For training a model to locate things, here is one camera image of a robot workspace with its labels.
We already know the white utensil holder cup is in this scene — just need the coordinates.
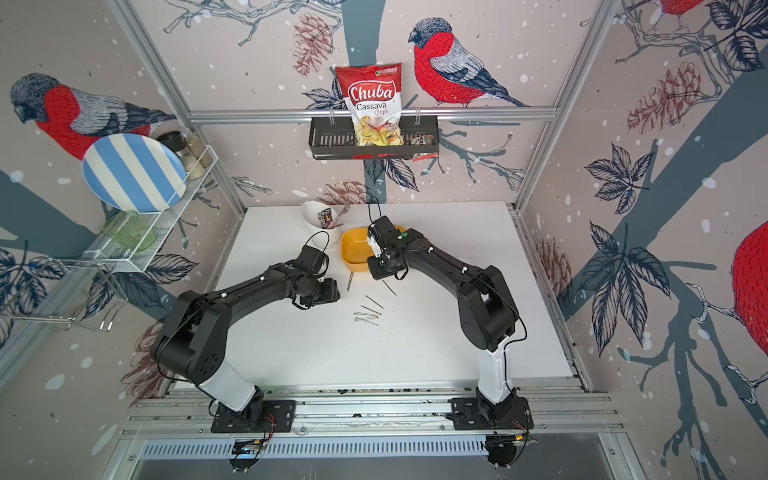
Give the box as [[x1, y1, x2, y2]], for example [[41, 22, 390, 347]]
[[301, 200, 348, 248]]

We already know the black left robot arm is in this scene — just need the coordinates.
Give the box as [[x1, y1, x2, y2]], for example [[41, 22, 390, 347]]
[[151, 244, 340, 422]]

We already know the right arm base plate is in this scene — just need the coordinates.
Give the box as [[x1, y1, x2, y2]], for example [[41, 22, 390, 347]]
[[446, 387, 534, 431]]

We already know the black wire wall basket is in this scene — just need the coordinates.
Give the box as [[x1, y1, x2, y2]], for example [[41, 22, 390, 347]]
[[308, 116, 439, 160]]

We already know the light spice jar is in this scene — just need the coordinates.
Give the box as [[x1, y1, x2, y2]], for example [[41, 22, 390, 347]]
[[184, 133, 213, 180]]

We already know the yellow plastic storage box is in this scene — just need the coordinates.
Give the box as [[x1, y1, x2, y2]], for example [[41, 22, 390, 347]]
[[341, 227, 374, 273]]

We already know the dark lid spice jar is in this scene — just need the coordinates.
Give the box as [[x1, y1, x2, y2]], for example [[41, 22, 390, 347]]
[[156, 131, 195, 172]]

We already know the blue white striped plate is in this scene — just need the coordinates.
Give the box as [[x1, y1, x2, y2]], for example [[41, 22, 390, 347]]
[[82, 134, 187, 213]]

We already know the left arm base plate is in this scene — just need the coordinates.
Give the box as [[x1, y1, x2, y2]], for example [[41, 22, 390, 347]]
[[210, 389, 297, 434]]

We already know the clear wire wall shelf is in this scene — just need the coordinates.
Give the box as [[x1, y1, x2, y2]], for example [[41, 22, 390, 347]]
[[70, 134, 219, 273]]

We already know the red cassava chips bag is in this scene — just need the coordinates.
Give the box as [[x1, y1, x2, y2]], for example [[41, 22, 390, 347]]
[[336, 63, 404, 147]]

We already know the green glass cup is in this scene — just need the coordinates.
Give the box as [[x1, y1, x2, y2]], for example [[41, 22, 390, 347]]
[[102, 211, 157, 252]]

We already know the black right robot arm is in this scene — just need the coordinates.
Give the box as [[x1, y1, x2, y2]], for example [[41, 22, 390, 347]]
[[367, 216, 523, 425]]

